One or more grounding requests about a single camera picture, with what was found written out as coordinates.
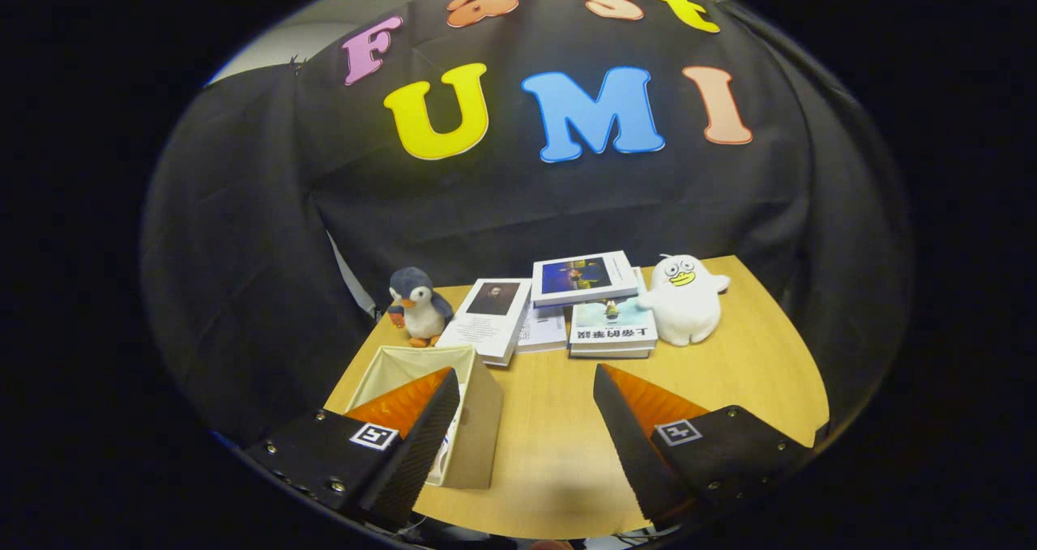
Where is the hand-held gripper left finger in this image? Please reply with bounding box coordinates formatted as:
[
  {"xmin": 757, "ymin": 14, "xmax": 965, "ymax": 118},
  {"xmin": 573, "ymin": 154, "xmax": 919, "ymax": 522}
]
[{"xmin": 243, "ymin": 366, "xmax": 463, "ymax": 531}]

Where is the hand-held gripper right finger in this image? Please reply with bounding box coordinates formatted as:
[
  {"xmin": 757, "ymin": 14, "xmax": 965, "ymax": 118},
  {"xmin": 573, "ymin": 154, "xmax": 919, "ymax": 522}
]
[{"xmin": 591, "ymin": 362, "xmax": 815, "ymax": 527}]

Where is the beige fabric storage box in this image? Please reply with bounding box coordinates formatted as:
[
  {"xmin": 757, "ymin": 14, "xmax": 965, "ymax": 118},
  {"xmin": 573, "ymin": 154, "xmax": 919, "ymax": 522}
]
[{"xmin": 344, "ymin": 345, "xmax": 505, "ymax": 490}]

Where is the thick book with teal cover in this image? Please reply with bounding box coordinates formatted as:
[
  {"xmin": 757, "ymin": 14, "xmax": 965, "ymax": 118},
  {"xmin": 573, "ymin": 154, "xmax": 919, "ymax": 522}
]
[{"xmin": 569, "ymin": 297, "xmax": 659, "ymax": 360}]

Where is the grey penguin plush toy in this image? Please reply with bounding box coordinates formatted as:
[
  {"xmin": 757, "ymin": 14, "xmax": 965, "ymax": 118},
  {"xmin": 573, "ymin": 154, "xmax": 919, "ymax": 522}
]
[{"xmin": 386, "ymin": 267, "xmax": 454, "ymax": 348}]

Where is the white book with portrait cover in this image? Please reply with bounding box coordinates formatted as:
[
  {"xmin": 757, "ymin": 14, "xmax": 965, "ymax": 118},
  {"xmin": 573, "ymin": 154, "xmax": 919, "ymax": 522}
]
[{"xmin": 435, "ymin": 278, "xmax": 534, "ymax": 368}]

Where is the white book with printed text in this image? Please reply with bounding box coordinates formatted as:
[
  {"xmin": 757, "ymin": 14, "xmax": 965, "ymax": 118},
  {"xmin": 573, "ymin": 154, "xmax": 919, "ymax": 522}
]
[{"xmin": 517, "ymin": 301, "xmax": 570, "ymax": 353}]

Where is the white duck plush toy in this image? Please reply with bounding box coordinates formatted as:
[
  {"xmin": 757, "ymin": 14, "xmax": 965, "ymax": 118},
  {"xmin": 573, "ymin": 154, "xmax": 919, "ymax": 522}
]
[{"xmin": 638, "ymin": 254, "xmax": 732, "ymax": 347}]

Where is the book with blue cover picture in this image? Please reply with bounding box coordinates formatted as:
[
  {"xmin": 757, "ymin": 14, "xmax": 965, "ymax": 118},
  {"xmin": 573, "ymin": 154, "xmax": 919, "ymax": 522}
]
[{"xmin": 531, "ymin": 250, "xmax": 641, "ymax": 309}]

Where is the black backdrop cloth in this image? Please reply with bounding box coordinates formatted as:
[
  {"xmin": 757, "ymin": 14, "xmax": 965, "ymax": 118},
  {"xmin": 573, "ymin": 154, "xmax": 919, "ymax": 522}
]
[{"xmin": 139, "ymin": 0, "xmax": 916, "ymax": 454}]

